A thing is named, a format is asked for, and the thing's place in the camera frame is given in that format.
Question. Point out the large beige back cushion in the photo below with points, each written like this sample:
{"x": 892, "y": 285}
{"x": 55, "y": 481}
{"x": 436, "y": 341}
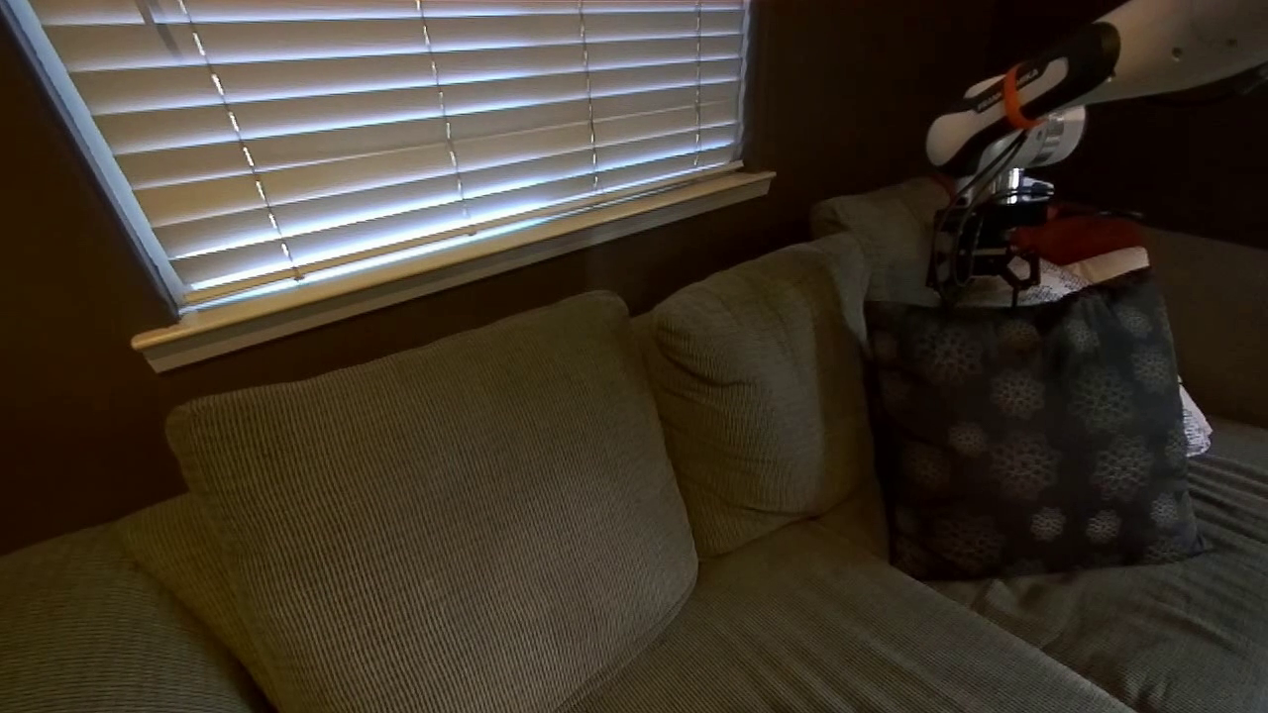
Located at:
{"x": 482, "y": 525}

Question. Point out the brown dotted throw pillow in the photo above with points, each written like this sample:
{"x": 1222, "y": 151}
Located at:
{"x": 1022, "y": 442}

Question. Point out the white patterned pillow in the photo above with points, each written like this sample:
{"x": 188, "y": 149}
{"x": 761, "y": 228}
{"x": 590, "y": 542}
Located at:
{"x": 1071, "y": 278}

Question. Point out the beige wooden window sill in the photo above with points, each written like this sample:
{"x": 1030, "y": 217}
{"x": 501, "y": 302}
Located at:
{"x": 325, "y": 302}

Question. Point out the red blanket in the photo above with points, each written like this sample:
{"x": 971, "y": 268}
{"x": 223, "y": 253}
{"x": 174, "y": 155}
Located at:
{"x": 1074, "y": 240}

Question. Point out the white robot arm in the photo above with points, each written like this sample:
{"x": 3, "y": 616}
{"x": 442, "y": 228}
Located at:
{"x": 1034, "y": 116}

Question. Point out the corner beige back cushion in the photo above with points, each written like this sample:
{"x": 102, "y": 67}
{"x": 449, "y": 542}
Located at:
{"x": 892, "y": 235}

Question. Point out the beige sectional sofa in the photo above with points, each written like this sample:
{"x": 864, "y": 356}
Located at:
{"x": 806, "y": 621}

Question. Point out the white window blinds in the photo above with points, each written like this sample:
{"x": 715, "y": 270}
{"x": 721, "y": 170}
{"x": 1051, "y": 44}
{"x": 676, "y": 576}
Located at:
{"x": 269, "y": 146}

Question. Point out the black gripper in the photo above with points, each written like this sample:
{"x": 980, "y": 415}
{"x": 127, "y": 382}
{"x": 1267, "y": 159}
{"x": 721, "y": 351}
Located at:
{"x": 983, "y": 232}

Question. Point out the middle beige back cushion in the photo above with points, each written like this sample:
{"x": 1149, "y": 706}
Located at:
{"x": 759, "y": 382}

